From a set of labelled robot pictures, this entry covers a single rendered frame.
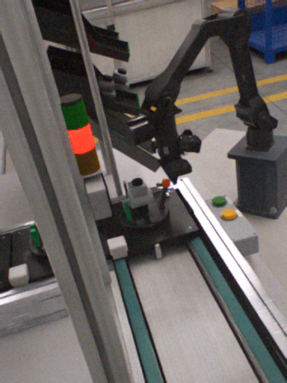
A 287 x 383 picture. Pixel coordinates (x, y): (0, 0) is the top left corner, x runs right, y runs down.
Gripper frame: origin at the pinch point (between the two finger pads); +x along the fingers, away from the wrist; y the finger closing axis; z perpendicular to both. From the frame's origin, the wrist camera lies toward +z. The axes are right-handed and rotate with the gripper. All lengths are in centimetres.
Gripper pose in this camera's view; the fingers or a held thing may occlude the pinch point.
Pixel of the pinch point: (173, 173)
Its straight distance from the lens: 121.8
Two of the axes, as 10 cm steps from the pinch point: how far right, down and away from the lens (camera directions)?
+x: 1.8, 8.3, 5.2
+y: -2.3, -4.8, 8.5
